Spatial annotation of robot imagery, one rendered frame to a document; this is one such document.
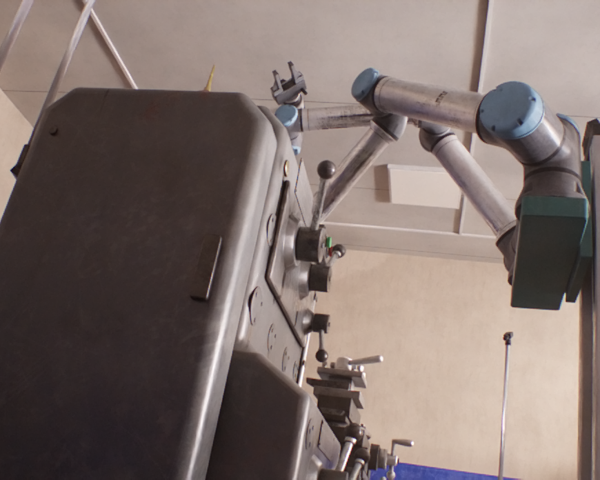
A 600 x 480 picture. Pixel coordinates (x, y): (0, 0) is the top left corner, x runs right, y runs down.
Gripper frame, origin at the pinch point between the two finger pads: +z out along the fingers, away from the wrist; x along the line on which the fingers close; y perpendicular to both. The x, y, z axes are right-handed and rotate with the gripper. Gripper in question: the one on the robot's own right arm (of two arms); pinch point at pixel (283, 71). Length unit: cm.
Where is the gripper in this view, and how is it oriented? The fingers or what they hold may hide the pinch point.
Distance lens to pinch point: 255.8
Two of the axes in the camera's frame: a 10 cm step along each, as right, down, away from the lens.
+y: 5.1, 7.3, -4.5
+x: -8.4, 5.2, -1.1
